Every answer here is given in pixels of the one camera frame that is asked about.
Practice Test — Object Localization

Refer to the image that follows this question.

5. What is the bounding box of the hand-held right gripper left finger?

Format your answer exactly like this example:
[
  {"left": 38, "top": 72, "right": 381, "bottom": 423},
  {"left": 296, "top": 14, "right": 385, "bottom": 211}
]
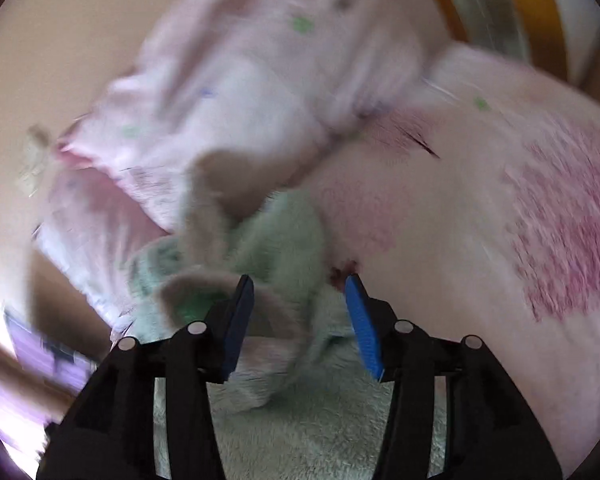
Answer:
[{"left": 36, "top": 274, "right": 255, "bottom": 480}]

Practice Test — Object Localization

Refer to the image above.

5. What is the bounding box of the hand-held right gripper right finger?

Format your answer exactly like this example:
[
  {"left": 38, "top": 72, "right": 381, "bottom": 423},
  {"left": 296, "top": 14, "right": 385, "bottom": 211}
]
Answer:
[{"left": 344, "top": 274, "right": 564, "bottom": 480}]

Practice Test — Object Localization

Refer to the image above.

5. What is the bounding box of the green fleece garment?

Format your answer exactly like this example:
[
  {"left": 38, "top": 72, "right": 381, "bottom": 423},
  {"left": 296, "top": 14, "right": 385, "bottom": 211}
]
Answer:
[{"left": 128, "top": 149, "right": 451, "bottom": 480}]

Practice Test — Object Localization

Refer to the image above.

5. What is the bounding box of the pink floral bed sheet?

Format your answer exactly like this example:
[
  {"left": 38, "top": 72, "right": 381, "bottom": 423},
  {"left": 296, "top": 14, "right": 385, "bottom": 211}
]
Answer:
[{"left": 300, "top": 42, "right": 600, "bottom": 471}]

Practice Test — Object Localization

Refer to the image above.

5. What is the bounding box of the purple box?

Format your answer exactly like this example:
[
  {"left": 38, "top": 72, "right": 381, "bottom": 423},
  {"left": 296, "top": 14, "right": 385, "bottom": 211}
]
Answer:
[{"left": 2, "top": 307, "right": 98, "bottom": 398}]

